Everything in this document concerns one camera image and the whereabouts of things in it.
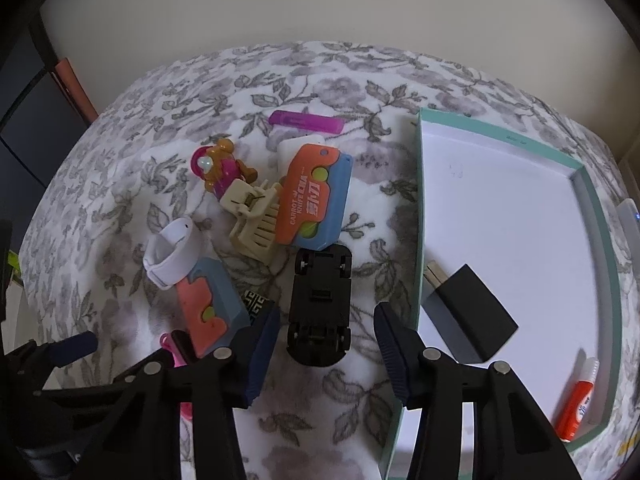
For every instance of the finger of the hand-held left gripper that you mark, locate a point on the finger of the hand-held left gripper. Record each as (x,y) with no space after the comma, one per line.
(80,392)
(75,347)

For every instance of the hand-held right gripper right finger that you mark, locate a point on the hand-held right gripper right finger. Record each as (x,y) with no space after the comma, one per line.
(395,355)

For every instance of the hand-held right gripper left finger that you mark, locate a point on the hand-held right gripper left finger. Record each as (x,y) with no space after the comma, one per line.
(262,355)

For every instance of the gold black patterned lighter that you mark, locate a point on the gold black patterned lighter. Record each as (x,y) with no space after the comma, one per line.
(255,305)

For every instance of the small orange blue toy knife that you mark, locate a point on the small orange blue toy knife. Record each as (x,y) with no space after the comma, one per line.
(210,310)

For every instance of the black toy car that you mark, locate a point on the black toy car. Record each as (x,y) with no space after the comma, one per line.
(320,310)

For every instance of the pink smartwatch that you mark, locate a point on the pink smartwatch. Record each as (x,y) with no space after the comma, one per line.
(172,350)

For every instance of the beige hair claw clip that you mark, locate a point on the beige hair claw clip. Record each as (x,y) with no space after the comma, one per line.
(255,235)

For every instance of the white smartwatch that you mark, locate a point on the white smartwatch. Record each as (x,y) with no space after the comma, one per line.
(170,260)

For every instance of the teal-rimmed white tray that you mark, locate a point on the teal-rimmed white tray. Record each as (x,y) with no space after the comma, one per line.
(500,210)

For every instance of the black power adapter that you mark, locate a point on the black power adapter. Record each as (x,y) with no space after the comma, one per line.
(470,320)

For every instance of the yellow-green packet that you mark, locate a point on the yellow-green packet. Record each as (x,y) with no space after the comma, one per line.
(12,262)

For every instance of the large orange blue toy knife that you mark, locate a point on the large orange blue toy knife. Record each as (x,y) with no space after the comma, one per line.
(310,195)

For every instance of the red white glue bottle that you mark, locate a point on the red white glue bottle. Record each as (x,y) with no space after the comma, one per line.
(575,405)

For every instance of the pink bear toy figure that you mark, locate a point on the pink bear toy figure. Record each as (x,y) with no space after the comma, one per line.
(220,167)

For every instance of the white charger cube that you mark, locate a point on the white charger cube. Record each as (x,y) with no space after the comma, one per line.
(290,152)

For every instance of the dark cabinet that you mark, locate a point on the dark cabinet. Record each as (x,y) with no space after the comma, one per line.
(25,135)

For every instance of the purple usb stick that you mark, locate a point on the purple usb stick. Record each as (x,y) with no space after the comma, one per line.
(305,121)

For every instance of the red-brown wooden board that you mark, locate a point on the red-brown wooden board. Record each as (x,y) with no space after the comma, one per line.
(75,90)

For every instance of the white electronic device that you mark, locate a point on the white electronic device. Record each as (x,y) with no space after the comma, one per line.
(627,220)

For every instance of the grey floral blanket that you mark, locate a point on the grey floral blanket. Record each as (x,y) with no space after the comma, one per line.
(350,85)

